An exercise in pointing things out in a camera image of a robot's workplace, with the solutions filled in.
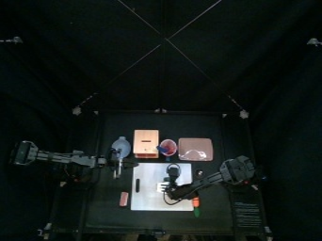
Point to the white text label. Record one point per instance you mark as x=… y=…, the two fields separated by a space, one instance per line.
x=247 y=216

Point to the blue plastic utensil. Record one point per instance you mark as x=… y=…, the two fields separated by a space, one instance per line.
x=160 y=148

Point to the pink toy block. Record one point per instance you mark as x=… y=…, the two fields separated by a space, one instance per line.
x=123 y=199

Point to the pink rectangular plate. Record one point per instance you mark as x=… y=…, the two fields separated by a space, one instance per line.
x=195 y=147

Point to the toy carrot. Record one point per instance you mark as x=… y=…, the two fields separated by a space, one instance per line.
x=195 y=202

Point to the metal frame clamp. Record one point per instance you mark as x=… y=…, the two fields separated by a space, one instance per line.
x=76 y=110
x=159 y=110
x=243 y=114
x=15 y=40
x=313 y=41

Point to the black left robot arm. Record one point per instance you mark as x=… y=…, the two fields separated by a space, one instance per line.
x=53 y=156

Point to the wooden box with red drawer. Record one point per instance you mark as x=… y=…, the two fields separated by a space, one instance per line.
x=146 y=141

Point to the white plastic cutting board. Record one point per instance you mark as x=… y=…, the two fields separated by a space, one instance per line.
x=146 y=197

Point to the grey blue bowl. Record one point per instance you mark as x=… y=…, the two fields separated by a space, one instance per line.
x=122 y=143

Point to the small metal measuring cup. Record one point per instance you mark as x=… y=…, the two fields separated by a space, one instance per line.
x=199 y=172

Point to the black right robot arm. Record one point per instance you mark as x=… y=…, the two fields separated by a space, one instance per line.
x=234 y=171

